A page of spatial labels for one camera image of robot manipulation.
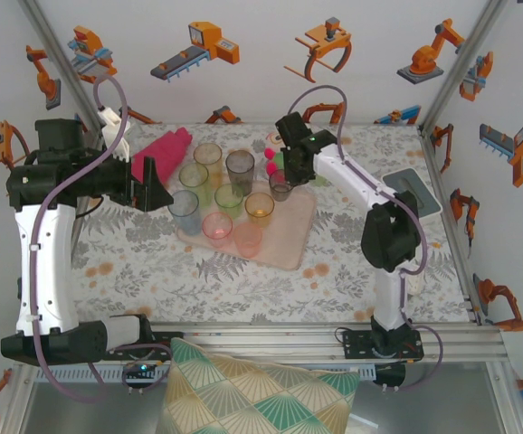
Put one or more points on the short grey glass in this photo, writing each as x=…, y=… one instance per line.
x=279, y=191

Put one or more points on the blue glass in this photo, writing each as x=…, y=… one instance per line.
x=183, y=208

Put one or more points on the short amber glass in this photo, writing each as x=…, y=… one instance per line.
x=259, y=207

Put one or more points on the tall grey-brown glass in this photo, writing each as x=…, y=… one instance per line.
x=240, y=163

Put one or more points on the smooth pink glass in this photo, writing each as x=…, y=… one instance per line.
x=217, y=228

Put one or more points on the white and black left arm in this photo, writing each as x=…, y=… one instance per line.
x=49, y=271

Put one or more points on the pink plush toy with glasses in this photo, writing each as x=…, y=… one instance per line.
x=270, y=169

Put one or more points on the beige rectangular tray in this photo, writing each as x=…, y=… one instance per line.
x=284, y=239

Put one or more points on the folded pink cloth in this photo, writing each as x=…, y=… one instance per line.
x=166, y=151

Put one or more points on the tall pale amber glass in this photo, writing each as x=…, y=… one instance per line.
x=207, y=153

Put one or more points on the floral patterned tablecloth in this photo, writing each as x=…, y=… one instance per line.
x=252, y=296

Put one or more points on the small white clock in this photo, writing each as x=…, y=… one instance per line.
x=417, y=282

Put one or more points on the green and beige patterned cushion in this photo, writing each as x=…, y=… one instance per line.
x=252, y=393

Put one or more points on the aluminium frame post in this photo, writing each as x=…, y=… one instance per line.
x=60, y=56
x=462, y=59

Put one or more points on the aluminium table rail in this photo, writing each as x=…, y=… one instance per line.
x=261, y=334

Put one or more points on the aluminium side rail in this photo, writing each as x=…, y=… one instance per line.
x=449, y=212

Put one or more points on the aluminium frame leg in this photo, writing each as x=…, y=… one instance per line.
x=510, y=407
x=12, y=398

